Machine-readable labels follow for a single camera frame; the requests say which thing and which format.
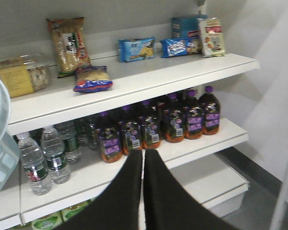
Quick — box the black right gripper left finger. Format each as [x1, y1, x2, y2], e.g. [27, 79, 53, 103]
[55, 150, 143, 230]

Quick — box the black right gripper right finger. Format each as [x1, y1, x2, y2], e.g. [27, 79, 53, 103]
[143, 149, 235, 230]

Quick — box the light blue plastic basket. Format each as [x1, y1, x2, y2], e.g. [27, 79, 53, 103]
[0, 80, 20, 191]

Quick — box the clear water bottle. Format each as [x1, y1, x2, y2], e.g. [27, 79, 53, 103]
[41, 125, 71, 184]
[16, 132, 52, 196]

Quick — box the purple cap dark drink bottle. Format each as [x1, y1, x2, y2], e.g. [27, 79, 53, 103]
[183, 89, 203, 139]
[199, 86, 220, 135]

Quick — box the blue red snack bag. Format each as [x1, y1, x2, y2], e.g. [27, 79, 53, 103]
[73, 66, 114, 93]

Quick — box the white metal shelf unit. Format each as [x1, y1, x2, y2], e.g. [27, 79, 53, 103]
[0, 0, 262, 230]

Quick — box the blue oreo cookie packet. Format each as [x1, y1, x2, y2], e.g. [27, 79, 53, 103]
[160, 38, 202, 58]

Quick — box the blue cracker packet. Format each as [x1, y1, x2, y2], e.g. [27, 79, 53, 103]
[118, 36, 155, 62]

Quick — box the clear plastic snack box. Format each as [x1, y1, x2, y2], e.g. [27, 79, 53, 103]
[0, 53, 51, 98]

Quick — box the white cartoon snack bag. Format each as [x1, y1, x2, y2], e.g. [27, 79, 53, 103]
[198, 17, 226, 58]

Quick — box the tall biscuit packet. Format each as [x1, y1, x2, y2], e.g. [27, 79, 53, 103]
[47, 17, 91, 77]

